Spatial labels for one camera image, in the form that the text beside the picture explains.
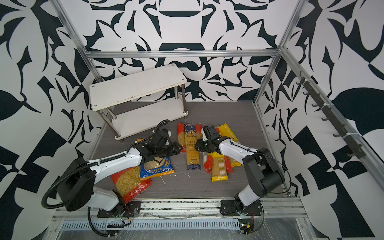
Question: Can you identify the black hook rail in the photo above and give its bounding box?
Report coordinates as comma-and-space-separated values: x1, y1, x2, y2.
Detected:
297, 73, 367, 159

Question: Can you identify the red macaroni bag near left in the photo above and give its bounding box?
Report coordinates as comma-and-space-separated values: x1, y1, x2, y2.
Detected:
111, 166, 152, 203

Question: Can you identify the black corrugated cable hose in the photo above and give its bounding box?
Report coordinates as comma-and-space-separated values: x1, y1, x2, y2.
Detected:
41, 152, 127, 210

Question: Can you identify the white slotted cable duct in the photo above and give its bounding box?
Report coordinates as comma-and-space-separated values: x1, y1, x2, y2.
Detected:
59, 218, 241, 231

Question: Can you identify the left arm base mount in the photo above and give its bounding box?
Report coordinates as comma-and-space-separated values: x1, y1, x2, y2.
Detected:
97, 201, 142, 218

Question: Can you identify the red spaghetti pack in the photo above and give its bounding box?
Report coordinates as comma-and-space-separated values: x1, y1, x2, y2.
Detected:
225, 156, 233, 174
204, 155, 213, 174

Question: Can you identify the blue orecchiette pasta bag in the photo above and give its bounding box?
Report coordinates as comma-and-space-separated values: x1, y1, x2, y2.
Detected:
140, 157, 175, 181

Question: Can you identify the blue gold spaghetti pack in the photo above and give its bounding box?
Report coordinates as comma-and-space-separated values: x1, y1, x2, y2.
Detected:
185, 123, 202, 170

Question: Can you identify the yellow Pastatime spaghetti pack front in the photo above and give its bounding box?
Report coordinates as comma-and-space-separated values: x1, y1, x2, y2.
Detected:
211, 153, 228, 182

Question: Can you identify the red macaroni bag centre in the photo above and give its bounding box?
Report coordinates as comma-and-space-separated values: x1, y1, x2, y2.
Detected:
177, 123, 203, 153

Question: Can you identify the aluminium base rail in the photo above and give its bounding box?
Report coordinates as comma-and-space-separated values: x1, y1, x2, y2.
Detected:
50, 196, 310, 221

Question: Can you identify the white two-tier shelf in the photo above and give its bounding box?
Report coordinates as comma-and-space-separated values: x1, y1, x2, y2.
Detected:
89, 63, 190, 141

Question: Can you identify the yellow Pastatime spaghetti pack right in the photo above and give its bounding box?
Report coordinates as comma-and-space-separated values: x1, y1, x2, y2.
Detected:
217, 124, 253, 163

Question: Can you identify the yellow pastatime spaghetti pack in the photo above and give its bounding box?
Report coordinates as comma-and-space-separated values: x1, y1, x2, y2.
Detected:
211, 153, 228, 182
229, 158, 242, 168
217, 124, 253, 163

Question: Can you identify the yellow Pastatime spaghetti pack middle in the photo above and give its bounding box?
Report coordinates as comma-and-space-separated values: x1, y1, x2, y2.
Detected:
229, 158, 242, 168

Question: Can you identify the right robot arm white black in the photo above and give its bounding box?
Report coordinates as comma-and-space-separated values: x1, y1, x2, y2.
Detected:
195, 126, 285, 211

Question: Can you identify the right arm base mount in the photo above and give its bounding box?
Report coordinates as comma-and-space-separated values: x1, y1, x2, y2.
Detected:
220, 200, 263, 217

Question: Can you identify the red macaroni bag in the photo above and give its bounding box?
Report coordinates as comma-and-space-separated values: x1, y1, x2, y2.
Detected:
111, 166, 152, 203
177, 123, 203, 153

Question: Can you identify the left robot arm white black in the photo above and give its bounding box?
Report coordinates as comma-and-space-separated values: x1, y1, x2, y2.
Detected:
57, 129, 182, 212

